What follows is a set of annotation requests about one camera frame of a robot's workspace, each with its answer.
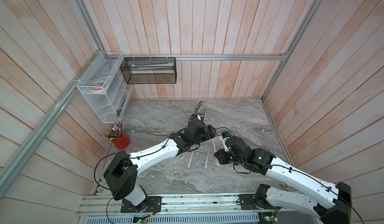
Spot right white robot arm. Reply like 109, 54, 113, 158
215, 131, 355, 224

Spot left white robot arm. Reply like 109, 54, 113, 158
103, 119, 216, 213

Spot red pen cup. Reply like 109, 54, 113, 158
110, 131, 131, 150

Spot pens in red cup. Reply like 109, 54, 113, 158
99, 122, 124, 141

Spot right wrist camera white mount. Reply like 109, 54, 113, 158
220, 131, 231, 152

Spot black wire mesh basket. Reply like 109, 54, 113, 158
120, 57, 178, 85

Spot horizontal aluminium wall rail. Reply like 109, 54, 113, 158
110, 52, 288, 61

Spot white wire mesh shelf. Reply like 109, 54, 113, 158
77, 52, 133, 124

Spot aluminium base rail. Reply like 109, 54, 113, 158
75, 193, 320, 224

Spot left aluminium wall rail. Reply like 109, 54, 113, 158
1, 51, 100, 199

